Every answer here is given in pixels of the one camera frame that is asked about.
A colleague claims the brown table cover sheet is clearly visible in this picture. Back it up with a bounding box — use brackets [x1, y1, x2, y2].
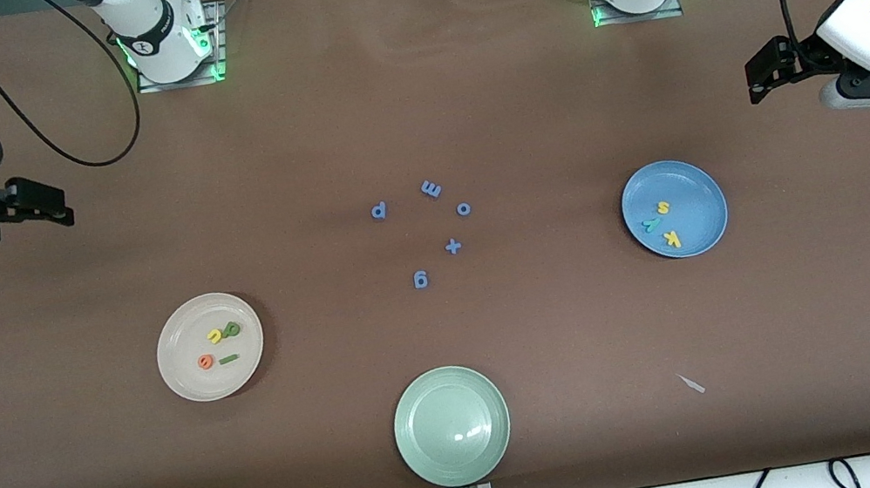
[0, 0, 870, 488]

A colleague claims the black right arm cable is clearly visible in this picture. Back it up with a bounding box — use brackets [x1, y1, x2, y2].
[0, 0, 149, 185]

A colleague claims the white tape scrap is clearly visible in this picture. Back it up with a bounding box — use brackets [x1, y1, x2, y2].
[676, 369, 707, 398]

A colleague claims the blue plate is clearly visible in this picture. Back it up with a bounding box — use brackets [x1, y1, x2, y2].
[615, 152, 735, 267]

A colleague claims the green plate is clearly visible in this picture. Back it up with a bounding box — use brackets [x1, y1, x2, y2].
[385, 358, 520, 488]

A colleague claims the beige brown plate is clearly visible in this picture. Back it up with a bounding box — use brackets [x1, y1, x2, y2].
[148, 286, 273, 409]

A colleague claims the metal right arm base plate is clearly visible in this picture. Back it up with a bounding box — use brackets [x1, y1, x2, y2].
[126, 0, 233, 96]

